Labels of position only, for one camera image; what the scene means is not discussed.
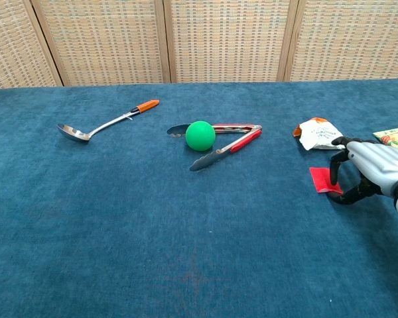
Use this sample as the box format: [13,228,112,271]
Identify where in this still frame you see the steel tongs with red grips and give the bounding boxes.
[166,123,263,172]

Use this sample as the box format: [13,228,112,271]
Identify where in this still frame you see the black and silver right hand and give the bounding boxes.
[326,136,398,206]

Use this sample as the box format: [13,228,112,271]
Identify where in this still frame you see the steel ladle with orange handle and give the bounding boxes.
[56,99,161,145]

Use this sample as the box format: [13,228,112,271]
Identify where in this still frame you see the red square piece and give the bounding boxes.
[309,167,344,195]

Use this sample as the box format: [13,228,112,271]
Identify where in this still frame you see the blue carpet table cover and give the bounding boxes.
[0,78,398,318]

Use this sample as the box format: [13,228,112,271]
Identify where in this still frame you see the green and yellow snack packet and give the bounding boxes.
[371,126,398,154]

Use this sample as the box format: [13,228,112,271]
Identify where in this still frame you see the white and orange snack packet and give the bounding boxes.
[292,117,346,152]

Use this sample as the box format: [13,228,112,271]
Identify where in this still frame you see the green ball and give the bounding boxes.
[185,120,217,152]

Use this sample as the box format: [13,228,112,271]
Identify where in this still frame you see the woven bamboo folding screen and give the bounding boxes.
[0,0,398,91]

